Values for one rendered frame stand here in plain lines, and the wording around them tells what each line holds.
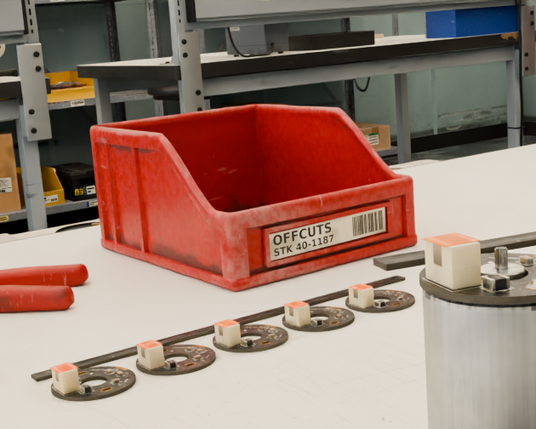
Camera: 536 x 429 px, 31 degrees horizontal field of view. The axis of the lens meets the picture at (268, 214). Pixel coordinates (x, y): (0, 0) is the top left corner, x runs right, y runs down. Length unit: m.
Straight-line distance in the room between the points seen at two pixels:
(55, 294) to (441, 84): 5.71
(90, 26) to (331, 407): 4.56
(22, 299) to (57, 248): 0.11
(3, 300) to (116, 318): 0.05
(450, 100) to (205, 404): 5.85
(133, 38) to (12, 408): 4.62
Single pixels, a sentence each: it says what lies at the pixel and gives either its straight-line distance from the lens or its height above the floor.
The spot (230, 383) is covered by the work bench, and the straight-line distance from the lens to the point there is 0.29.
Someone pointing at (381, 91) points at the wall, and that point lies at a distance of 5.74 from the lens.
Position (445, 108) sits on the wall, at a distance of 6.08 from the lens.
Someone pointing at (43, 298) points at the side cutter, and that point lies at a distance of 0.38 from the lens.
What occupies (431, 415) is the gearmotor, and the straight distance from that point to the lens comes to 0.16.
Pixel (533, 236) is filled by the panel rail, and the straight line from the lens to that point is 0.18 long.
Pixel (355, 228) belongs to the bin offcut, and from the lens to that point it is 0.41.
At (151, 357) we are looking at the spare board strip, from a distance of 0.30.
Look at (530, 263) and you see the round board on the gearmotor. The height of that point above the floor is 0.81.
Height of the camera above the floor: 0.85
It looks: 11 degrees down
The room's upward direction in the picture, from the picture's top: 4 degrees counter-clockwise
